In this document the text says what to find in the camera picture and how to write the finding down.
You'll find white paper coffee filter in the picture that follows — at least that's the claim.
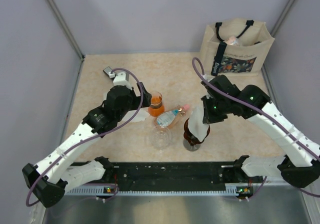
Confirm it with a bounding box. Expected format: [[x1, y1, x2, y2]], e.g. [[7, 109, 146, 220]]
[[188, 106, 210, 142]]

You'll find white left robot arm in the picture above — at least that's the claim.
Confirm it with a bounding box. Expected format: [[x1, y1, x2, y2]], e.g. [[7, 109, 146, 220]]
[[22, 82, 152, 208]]

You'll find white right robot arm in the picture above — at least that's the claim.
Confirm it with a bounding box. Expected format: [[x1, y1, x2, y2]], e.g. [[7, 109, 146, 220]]
[[201, 75, 320, 189]]

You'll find amber glass coffee dripper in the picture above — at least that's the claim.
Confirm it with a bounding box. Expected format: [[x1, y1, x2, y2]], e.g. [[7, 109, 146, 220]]
[[183, 118, 211, 152]]

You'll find clear glass dripper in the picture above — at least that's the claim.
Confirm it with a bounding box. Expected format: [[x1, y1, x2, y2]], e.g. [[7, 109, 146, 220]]
[[148, 126, 173, 151]]

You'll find orange liquid glass carafe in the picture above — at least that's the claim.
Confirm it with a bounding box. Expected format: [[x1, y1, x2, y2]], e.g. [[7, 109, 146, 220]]
[[148, 91, 165, 117]]

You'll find black rectangular box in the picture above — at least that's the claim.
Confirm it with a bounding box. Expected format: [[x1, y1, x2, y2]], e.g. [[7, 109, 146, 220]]
[[103, 66, 116, 80]]

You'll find baby oil bottle pink cap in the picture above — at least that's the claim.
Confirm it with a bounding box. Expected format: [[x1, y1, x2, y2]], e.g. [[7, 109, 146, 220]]
[[154, 105, 190, 129]]

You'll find beige canvas tote bag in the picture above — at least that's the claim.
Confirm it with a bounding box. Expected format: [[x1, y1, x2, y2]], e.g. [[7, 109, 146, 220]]
[[199, 18, 275, 76]]

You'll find pink item in bag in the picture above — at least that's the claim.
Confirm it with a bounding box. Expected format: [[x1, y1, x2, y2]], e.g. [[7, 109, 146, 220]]
[[224, 35, 242, 46]]

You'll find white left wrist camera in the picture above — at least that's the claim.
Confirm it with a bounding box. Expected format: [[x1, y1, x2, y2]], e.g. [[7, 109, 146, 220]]
[[112, 71, 132, 89]]

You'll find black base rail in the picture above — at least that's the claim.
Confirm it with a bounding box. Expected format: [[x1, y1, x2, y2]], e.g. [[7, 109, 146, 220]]
[[93, 162, 263, 192]]

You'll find aluminium front rail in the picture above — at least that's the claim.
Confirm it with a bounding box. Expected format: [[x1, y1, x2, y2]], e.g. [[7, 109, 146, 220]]
[[39, 165, 313, 197]]

